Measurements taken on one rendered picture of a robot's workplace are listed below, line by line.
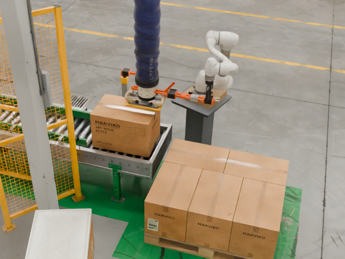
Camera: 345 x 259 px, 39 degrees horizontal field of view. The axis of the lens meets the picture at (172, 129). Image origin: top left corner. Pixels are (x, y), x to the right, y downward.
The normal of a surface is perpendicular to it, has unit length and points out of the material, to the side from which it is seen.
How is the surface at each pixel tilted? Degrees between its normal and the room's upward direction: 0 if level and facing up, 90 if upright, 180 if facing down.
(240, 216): 0
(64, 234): 0
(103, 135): 90
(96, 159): 90
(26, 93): 90
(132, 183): 0
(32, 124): 90
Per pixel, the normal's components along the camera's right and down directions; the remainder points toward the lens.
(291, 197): 0.03, -0.82
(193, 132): -0.59, 0.45
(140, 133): -0.26, 0.55
